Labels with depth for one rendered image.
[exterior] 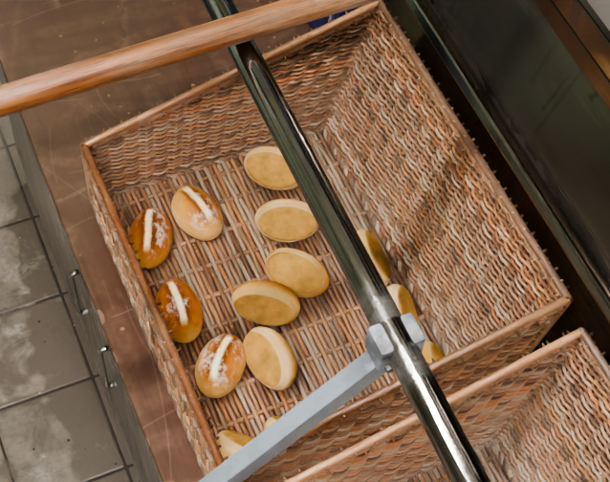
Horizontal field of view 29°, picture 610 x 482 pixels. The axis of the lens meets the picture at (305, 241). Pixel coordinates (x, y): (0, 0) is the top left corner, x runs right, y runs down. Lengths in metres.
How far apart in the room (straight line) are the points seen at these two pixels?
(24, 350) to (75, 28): 0.67
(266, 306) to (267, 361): 0.09
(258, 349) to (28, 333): 0.86
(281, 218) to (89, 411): 0.73
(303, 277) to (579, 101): 0.51
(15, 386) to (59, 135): 0.62
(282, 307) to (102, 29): 0.65
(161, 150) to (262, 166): 0.16
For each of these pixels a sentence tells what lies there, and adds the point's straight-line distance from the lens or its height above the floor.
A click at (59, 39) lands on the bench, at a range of 2.10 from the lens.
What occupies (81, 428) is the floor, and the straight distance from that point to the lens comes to 2.33.
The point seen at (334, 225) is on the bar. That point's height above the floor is 1.17.
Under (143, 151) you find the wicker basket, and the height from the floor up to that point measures 0.68.
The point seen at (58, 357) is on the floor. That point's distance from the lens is 2.41.
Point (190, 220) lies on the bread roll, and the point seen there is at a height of 0.63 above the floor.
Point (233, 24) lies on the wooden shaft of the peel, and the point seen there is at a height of 1.21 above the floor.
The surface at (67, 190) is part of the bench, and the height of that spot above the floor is 0.58.
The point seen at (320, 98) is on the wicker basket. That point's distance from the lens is 1.89.
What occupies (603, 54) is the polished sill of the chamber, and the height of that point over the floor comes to 1.16.
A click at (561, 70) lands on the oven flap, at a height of 1.05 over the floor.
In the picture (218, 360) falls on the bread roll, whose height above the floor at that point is 0.65.
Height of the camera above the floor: 2.12
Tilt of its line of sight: 57 degrees down
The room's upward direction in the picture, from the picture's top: 6 degrees clockwise
